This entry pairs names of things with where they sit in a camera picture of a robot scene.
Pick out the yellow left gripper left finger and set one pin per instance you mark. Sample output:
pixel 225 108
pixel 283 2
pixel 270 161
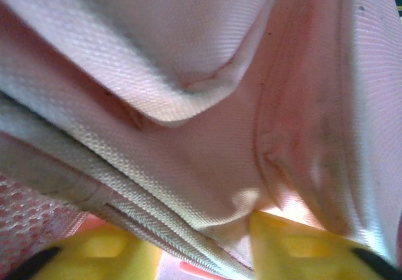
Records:
pixel 100 255

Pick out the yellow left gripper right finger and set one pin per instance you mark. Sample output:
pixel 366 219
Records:
pixel 298 251

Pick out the pink student backpack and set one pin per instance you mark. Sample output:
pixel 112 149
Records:
pixel 188 73

